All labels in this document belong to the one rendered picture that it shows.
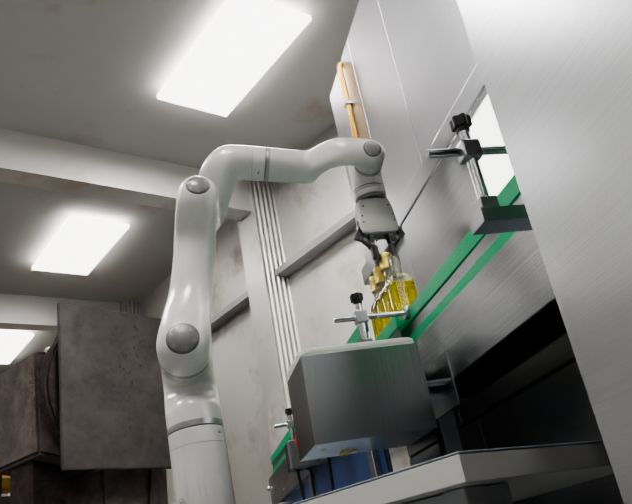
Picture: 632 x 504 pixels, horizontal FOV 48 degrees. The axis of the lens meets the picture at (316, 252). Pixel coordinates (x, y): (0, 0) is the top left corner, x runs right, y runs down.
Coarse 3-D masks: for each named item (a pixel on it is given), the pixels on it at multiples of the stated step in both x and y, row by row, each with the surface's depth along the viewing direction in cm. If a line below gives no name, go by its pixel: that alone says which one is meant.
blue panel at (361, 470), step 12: (336, 456) 190; (348, 456) 178; (360, 456) 167; (384, 456) 148; (324, 468) 206; (336, 468) 191; (348, 468) 179; (360, 468) 168; (384, 468) 149; (324, 480) 207; (336, 480) 192; (348, 480) 180; (360, 480) 168; (300, 492) 247; (324, 492) 209
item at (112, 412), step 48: (96, 336) 582; (144, 336) 619; (0, 384) 600; (48, 384) 542; (96, 384) 564; (144, 384) 599; (0, 432) 585; (48, 432) 554; (96, 432) 547; (144, 432) 580; (0, 480) 595; (48, 480) 559; (96, 480) 577; (144, 480) 601
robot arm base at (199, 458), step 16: (176, 432) 147; (192, 432) 146; (208, 432) 147; (224, 432) 152; (176, 448) 146; (192, 448) 145; (208, 448) 145; (224, 448) 149; (176, 464) 145; (192, 464) 143; (208, 464) 144; (224, 464) 146; (176, 480) 144; (192, 480) 142; (208, 480) 142; (224, 480) 144; (176, 496) 144; (192, 496) 141; (208, 496) 141; (224, 496) 142
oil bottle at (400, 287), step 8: (400, 272) 169; (392, 280) 167; (400, 280) 167; (408, 280) 168; (392, 288) 167; (400, 288) 166; (408, 288) 167; (392, 296) 167; (400, 296) 165; (408, 296) 166; (416, 296) 166; (392, 304) 168; (400, 304) 164; (408, 304) 165
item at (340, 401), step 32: (352, 352) 127; (384, 352) 128; (416, 352) 129; (288, 384) 139; (320, 384) 123; (352, 384) 124; (384, 384) 125; (416, 384) 126; (448, 384) 130; (320, 416) 121; (352, 416) 122; (384, 416) 123; (416, 416) 124; (320, 448) 123; (352, 448) 130; (384, 448) 137
